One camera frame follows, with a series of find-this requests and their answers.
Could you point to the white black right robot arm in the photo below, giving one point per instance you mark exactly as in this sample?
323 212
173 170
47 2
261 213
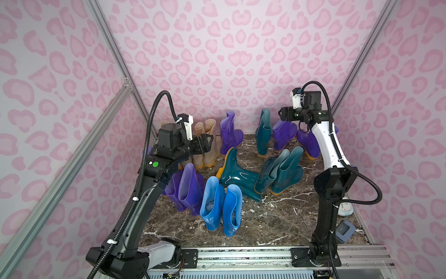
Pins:
330 185

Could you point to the blue rain boot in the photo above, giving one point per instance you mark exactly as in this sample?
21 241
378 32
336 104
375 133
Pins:
232 210
212 203

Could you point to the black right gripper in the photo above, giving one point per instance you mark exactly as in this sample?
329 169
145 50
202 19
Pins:
284 114

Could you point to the purple rain boot lying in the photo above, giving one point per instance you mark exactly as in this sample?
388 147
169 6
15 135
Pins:
229 135

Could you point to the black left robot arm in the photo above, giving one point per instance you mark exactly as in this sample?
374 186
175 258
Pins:
118 257

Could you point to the aluminium corner frame post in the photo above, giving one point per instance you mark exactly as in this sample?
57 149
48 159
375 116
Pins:
72 132

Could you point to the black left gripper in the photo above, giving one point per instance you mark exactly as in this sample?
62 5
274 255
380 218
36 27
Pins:
204 144

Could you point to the white round alarm clock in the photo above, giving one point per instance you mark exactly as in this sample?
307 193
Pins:
345 209

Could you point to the dark green rain boot front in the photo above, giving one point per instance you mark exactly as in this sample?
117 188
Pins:
232 173

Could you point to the right aluminium corner post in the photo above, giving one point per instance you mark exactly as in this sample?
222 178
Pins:
384 17

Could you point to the small blue grey box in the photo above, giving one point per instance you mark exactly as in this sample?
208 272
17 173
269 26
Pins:
344 231

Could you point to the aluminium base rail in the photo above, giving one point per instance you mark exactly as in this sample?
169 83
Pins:
272 262

